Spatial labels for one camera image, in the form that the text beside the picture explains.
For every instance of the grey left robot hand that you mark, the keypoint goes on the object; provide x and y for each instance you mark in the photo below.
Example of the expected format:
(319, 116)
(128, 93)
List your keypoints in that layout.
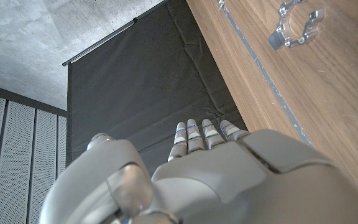
(213, 186)

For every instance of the black backdrop curtain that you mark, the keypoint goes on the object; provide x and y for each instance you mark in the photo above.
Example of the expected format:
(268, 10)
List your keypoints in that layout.
(135, 87)

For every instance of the black backdrop crossbar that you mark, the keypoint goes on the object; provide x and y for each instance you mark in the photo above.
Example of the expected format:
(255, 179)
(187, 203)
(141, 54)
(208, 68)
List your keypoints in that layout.
(104, 40)

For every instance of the grey tape outline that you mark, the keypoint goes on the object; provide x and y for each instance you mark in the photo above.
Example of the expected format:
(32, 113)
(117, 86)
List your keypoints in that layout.
(269, 81)

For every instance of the silver metal clamp bracket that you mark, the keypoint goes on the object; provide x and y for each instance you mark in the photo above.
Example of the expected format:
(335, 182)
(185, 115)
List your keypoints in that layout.
(283, 34)

